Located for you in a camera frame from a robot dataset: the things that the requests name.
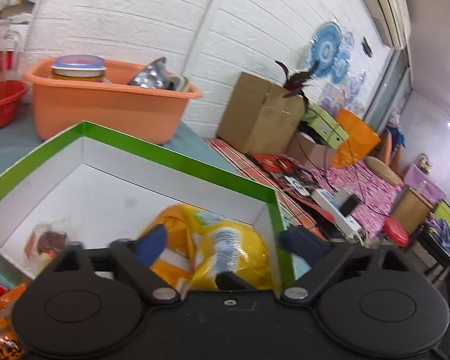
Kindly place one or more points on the orange plastic bag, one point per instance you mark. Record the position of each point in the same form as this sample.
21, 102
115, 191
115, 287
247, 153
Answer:
361, 140

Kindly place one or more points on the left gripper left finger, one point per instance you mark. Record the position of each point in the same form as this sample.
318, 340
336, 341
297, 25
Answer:
135, 259

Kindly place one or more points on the blue lidded container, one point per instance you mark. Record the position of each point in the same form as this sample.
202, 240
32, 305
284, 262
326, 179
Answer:
79, 67

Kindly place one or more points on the green shoe box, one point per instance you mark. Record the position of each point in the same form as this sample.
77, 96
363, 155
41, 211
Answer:
325, 126

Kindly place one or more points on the air conditioner unit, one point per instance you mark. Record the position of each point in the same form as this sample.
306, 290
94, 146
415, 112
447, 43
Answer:
392, 20

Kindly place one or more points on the red plastic basin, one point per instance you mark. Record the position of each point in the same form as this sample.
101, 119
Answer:
11, 93

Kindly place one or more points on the green cardboard box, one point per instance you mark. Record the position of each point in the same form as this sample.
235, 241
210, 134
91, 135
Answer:
105, 185

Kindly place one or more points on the white power strip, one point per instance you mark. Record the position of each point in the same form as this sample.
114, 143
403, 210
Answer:
346, 224

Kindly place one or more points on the yellow snack bag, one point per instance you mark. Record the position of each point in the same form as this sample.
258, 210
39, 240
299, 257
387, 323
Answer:
200, 245

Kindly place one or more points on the orange plastic tub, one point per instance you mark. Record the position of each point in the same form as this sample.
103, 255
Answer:
149, 114

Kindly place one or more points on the brown cardboard box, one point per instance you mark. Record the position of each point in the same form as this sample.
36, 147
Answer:
259, 117

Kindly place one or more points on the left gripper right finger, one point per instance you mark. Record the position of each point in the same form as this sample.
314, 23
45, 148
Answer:
325, 260

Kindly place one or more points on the clear wrapped small snack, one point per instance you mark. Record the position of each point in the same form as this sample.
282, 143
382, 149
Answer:
43, 245

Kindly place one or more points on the metal bowl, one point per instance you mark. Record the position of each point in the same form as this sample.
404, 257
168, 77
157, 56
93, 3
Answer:
154, 75

